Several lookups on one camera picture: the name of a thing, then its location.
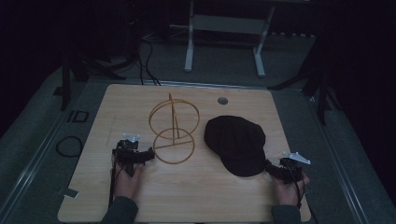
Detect right hand-held gripper cable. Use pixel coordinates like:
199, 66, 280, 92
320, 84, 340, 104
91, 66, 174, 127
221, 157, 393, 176
288, 166, 306, 209

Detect black tripod stand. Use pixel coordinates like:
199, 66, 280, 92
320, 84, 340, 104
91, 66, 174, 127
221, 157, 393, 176
266, 40, 342, 126
52, 18, 141, 112

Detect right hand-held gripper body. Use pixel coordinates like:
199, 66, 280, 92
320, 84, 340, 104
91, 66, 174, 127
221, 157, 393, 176
278, 150, 312, 185

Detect black cap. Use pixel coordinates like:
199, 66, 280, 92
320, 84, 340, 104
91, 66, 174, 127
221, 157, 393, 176
204, 115, 267, 178

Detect black floor cables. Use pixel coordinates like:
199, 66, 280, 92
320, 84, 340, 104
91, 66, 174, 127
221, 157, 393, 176
135, 34, 163, 87

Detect person's right hand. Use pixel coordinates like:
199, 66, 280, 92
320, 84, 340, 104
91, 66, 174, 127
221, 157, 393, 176
272, 172, 311, 207

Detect person's left hand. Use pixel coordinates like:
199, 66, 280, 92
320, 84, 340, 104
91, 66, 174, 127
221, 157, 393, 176
110, 161, 146, 200

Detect hand-held gripper cable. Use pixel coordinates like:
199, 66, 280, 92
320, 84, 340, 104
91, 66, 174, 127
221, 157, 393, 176
288, 166, 306, 209
107, 162, 125, 207

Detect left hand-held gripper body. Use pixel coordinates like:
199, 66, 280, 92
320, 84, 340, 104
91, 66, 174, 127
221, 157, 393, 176
112, 133, 148, 178

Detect yellow wire hat stand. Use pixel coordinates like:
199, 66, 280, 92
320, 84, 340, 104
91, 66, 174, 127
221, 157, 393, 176
148, 92, 201, 165

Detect left hand-held gripper cable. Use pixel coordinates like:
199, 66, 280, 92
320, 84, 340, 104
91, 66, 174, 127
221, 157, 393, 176
107, 162, 125, 207

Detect black cable loop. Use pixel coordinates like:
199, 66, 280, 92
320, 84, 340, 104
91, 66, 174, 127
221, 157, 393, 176
55, 135, 85, 159

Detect white metal stand frame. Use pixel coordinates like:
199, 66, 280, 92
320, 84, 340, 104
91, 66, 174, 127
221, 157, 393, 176
169, 0, 276, 78

